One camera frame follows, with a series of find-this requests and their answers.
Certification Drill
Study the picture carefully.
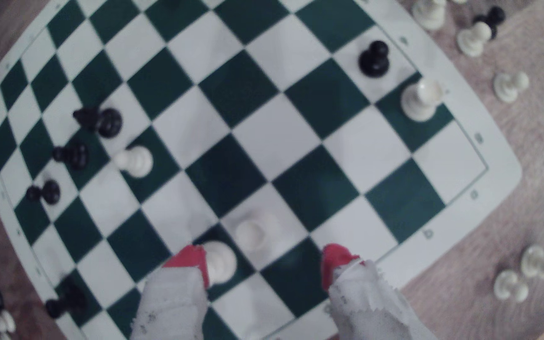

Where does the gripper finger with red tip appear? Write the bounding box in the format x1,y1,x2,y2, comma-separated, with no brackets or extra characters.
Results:
321,244,438,340
130,245,210,340

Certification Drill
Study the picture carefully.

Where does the white rook chess piece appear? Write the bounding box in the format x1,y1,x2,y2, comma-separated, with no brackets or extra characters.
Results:
400,78,444,122

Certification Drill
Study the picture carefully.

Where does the white pawn chess piece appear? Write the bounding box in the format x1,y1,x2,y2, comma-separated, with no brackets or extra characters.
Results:
113,145,154,179
457,21,492,58
203,241,238,285
493,71,530,104

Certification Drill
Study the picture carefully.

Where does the black pawn chess piece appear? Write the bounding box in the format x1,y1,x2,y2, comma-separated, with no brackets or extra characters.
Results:
52,143,89,171
25,180,61,206
358,41,391,78

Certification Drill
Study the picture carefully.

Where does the black bishop chess piece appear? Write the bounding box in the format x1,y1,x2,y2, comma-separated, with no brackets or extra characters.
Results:
73,107,123,139

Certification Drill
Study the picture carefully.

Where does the green white chess board mat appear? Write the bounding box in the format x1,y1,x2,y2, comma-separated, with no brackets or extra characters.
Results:
0,0,523,340

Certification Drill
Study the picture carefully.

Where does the white knight chess piece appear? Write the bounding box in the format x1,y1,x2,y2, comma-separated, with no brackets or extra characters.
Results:
411,0,446,31

